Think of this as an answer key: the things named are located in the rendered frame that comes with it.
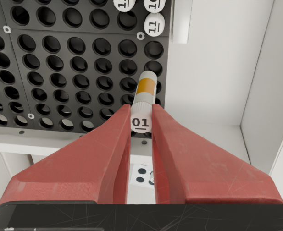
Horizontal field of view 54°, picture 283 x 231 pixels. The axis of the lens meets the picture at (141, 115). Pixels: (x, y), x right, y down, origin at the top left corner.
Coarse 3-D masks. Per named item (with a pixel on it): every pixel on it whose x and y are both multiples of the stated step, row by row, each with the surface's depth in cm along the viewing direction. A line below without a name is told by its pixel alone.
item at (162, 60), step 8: (168, 0) 17; (144, 8) 17; (168, 8) 17; (144, 16) 18; (168, 16) 17; (168, 24) 18; (144, 32) 18; (168, 32) 18; (144, 40) 18; (152, 40) 18; (160, 40) 18; (168, 40) 18; (144, 48) 19; (144, 56) 19; (152, 56) 19; (160, 56) 19; (144, 64) 19; (160, 64) 19; (160, 72) 20; (160, 80) 20; (160, 88) 21; (160, 96) 21; (160, 104) 21; (144, 136) 23
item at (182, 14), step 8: (176, 0) 22; (184, 0) 22; (192, 0) 22; (176, 8) 22; (184, 8) 22; (176, 16) 22; (184, 16) 22; (176, 24) 23; (184, 24) 23; (176, 32) 23; (184, 32) 23; (176, 40) 24; (184, 40) 23
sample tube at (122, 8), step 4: (116, 0) 16; (120, 0) 16; (124, 0) 16; (128, 0) 16; (132, 0) 16; (116, 4) 16; (120, 4) 16; (124, 4) 16; (128, 4) 16; (132, 4) 16; (120, 8) 16; (124, 8) 16; (128, 8) 16
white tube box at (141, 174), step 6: (138, 168) 40; (144, 168) 40; (150, 168) 40; (132, 174) 41; (138, 174) 41; (144, 174) 41; (150, 174) 41; (132, 180) 42; (138, 180) 42; (144, 180) 42; (144, 186) 42; (150, 186) 42
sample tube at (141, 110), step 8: (144, 72) 16; (152, 72) 16; (144, 80) 15; (152, 80) 15; (144, 88) 14; (152, 88) 15; (136, 96) 14; (144, 96) 14; (152, 96) 14; (136, 104) 13; (144, 104) 13; (136, 112) 13; (144, 112) 13; (136, 120) 13; (144, 120) 13; (136, 128) 13; (144, 128) 13
